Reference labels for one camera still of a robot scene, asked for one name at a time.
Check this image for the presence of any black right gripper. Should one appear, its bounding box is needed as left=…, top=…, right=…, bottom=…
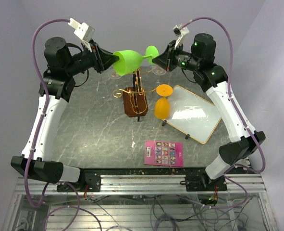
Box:
left=152, top=39, right=200, bottom=72

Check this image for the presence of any clear tall champagne flute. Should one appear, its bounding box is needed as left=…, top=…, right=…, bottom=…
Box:
left=108, top=69, right=122, bottom=80

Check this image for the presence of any gold wire wine glass rack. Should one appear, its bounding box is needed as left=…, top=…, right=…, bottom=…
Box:
left=111, top=68, right=168, bottom=122

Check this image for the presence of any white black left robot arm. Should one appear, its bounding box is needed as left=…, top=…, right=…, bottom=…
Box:
left=11, top=37, right=119, bottom=191

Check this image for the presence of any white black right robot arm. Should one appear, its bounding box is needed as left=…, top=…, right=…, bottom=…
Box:
left=152, top=33, right=266, bottom=191

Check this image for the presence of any orange plastic goblet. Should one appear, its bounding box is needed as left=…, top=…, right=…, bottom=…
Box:
left=154, top=84, right=173, bottom=120

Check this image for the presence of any gold framed mirror tray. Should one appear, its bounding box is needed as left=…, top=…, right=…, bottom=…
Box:
left=163, top=85, right=222, bottom=144

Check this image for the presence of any aluminium rail base frame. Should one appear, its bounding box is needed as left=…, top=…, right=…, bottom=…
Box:
left=3, top=167, right=278, bottom=231

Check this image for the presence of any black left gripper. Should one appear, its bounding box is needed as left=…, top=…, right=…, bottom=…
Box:
left=66, top=39, right=121, bottom=76

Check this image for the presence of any pink sticker card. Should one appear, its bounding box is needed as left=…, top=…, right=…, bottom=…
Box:
left=144, top=141, right=184, bottom=167

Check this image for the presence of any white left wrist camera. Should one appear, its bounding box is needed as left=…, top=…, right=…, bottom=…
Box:
left=68, top=18, right=95, bottom=50

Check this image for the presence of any green plastic goblet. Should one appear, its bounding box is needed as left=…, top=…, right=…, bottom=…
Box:
left=113, top=45, right=159, bottom=76

